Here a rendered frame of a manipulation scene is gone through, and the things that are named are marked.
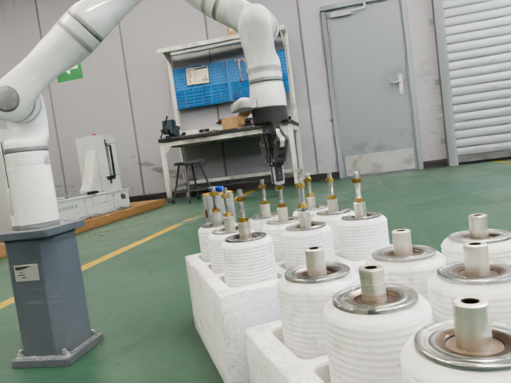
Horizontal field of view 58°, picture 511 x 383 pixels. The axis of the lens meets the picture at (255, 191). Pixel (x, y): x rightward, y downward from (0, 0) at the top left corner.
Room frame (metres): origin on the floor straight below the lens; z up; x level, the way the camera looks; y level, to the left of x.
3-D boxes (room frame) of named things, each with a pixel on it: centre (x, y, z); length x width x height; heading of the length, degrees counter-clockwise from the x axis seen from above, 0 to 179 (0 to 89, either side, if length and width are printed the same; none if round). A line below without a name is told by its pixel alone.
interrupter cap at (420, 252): (0.55, -0.17, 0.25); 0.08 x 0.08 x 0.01
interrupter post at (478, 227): (0.59, -0.28, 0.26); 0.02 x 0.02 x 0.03
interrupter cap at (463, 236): (0.59, -0.28, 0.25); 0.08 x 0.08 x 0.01
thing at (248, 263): (0.82, 0.03, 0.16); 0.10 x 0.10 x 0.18
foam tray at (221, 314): (0.96, -0.05, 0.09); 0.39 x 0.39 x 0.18; 16
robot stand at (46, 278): (1.05, 0.50, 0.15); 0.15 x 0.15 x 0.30; 77
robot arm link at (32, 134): (1.05, 0.50, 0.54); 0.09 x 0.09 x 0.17; 3
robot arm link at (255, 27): (0.96, -0.05, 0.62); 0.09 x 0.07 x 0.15; 162
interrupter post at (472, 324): (0.29, -0.13, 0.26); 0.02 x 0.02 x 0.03
